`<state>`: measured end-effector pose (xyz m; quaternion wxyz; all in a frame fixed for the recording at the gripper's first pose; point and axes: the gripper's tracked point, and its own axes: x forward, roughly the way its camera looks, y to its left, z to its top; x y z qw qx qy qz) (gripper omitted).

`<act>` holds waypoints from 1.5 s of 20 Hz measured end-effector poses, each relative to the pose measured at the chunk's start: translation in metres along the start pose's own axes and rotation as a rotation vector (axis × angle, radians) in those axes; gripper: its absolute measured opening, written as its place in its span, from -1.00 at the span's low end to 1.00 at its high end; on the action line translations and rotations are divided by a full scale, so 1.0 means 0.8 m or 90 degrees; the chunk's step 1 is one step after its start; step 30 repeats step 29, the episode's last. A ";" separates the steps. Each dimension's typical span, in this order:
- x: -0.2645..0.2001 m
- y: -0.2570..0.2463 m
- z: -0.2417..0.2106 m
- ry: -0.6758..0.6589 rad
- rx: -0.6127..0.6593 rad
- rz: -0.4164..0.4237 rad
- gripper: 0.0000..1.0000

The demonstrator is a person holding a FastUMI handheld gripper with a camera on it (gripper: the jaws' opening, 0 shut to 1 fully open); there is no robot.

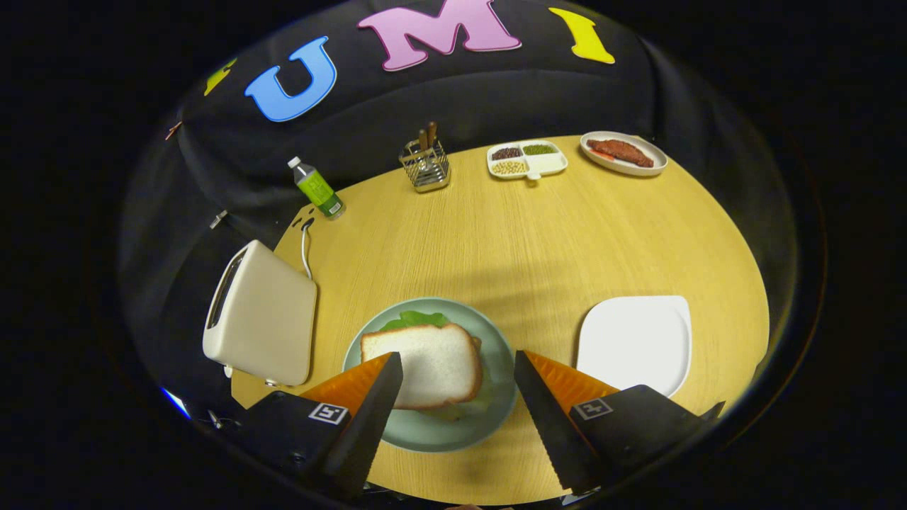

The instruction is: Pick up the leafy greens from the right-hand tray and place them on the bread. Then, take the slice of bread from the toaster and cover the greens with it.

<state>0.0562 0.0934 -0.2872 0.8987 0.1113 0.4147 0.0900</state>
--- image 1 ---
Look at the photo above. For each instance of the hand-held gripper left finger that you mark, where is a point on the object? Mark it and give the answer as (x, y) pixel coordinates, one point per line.
(358, 432)

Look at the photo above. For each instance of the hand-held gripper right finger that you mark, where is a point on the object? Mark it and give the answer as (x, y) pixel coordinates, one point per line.
(556, 432)

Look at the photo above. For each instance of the plain white bread slice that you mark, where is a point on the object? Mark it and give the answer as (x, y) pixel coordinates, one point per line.
(432, 361)

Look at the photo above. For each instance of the green lettuce leaf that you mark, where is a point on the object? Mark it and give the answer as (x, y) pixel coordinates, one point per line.
(418, 319)

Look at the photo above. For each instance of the pale green round plate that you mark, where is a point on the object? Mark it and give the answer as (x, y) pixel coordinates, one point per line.
(425, 435)

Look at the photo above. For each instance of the white square plate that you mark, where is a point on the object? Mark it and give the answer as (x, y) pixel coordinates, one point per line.
(634, 340)

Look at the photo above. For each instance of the white toaster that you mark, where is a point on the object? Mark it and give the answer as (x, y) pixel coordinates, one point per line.
(269, 319)

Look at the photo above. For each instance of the computer monitor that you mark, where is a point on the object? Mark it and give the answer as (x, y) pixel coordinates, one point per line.
(175, 401)

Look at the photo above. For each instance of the clear bottle with green label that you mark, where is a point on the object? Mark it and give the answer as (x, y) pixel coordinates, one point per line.
(317, 190)

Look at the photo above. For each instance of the silver clip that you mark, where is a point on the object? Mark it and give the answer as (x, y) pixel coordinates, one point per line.
(218, 218)

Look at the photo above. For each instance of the white divided dish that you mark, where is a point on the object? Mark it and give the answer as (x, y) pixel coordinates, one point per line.
(547, 164)

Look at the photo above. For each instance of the pile of yellow soybeans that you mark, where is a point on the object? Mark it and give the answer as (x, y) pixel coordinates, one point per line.
(509, 167)

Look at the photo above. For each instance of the white oval plate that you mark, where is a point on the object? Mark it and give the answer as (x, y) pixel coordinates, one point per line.
(623, 169)

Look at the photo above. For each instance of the pile of green beans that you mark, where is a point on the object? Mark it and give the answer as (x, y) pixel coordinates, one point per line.
(540, 149)

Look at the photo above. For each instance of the pile of dark red beans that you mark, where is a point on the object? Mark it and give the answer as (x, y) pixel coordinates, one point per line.
(506, 152)

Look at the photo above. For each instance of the brown meat strips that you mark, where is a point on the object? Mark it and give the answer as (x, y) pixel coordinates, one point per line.
(623, 151)

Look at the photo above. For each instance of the black backdrop cloth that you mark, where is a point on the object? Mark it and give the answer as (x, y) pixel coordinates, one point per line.
(496, 92)

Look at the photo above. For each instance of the red clip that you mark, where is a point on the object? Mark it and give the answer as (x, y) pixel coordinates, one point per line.
(173, 129)

